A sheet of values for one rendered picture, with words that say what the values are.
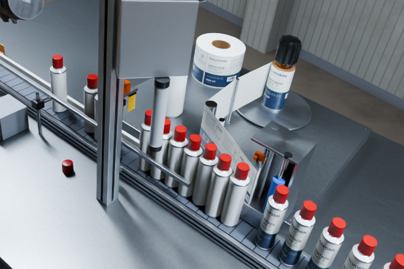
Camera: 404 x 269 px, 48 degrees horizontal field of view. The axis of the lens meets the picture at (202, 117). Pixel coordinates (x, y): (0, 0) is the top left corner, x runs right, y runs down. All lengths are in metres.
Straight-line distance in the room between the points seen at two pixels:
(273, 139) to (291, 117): 0.58
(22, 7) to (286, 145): 0.69
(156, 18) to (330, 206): 0.86
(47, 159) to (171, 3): 0.74
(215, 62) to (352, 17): 2.33
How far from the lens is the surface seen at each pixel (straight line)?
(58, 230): 1.32
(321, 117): 1.84
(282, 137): 1.20
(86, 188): 1.42
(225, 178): 1.20
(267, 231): 1.21
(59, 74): 1.55
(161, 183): 1.38
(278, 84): 1.70
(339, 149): 1.70
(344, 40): 4.05
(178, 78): 1.54
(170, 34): 1.02
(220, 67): 1.80
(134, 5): 0.97
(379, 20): 3.89
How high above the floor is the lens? 1.84
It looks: 35 degrees down
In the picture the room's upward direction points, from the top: 10 degrees clockwise
